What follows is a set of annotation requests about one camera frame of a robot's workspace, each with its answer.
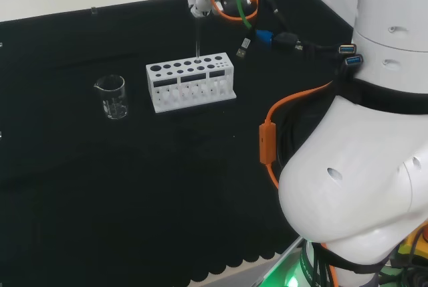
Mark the clear glass beaker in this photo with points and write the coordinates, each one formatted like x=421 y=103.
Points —
x=113 y=99

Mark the black bench cloth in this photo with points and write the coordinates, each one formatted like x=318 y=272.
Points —
x=100 y=183

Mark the green terminal connector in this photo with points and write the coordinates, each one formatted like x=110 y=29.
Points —
x=270 y=1

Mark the clear glass rod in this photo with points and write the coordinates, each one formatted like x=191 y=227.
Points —
x=198 y=39

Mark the black adapter hub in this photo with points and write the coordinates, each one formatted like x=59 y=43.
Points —
x=287 y=41

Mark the yellow stop button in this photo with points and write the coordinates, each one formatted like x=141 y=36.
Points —
x=413 y=240

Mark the clear acrylic cloth clip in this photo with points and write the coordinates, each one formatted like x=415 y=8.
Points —
x=94 y=10

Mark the white test tube rack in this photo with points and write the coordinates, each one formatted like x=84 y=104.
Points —
x=187 y=66

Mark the blue connector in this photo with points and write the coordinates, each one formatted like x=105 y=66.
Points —
x=264 y=37

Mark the clear base plate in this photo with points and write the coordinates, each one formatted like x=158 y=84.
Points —
x=234 y=278

